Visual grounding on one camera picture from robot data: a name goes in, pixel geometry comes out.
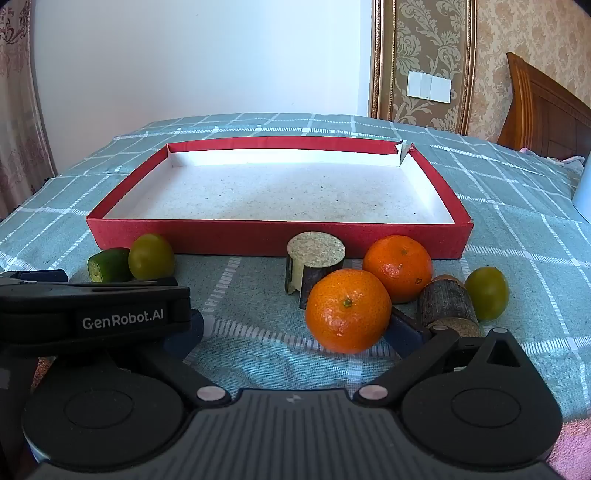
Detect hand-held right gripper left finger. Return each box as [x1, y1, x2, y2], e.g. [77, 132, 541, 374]
[124, 310, 232, 409]

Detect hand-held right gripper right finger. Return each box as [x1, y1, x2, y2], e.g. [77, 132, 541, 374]
[353, 308, 532, 409]

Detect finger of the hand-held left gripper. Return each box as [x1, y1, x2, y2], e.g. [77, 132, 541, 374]
[0, 270, 180, 296]

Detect dark sugarcane piece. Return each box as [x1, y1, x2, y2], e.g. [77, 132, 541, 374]
[285, 232, 346, 310]
[418, 275, 482, 339]

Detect orange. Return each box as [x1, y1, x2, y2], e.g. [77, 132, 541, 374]
[305, 269, 392, 354]
[363, 234, 434, 304]

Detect green cucumber piece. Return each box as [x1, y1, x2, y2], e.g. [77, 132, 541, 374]
[88, 248, 134, 283]

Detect green round fruit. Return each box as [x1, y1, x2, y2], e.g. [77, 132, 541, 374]
[128, 233, 175, 280]
[465, 267, 510, 322]

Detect red cardboard box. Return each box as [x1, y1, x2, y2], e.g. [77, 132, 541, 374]
[86, 136, 474, 260]

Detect patterned curtain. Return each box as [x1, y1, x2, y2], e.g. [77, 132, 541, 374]
[0, 0, 58, 217]

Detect pink cloth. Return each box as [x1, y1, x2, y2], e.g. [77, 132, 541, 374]
[547, 418, 591, 480]
[519, 147, 586, 166]

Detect white electric kettle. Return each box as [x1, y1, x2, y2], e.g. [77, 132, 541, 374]
[573, 152, 591, 217]

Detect wooden headboard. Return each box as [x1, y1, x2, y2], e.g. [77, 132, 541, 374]
[496, 52, 591, 160]

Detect white wall switch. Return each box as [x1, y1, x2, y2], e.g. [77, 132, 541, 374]
[407, 70, 452, 103]

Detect gold wall frame moulding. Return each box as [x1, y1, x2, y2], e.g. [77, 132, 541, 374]
[369, 0, 477, 136]

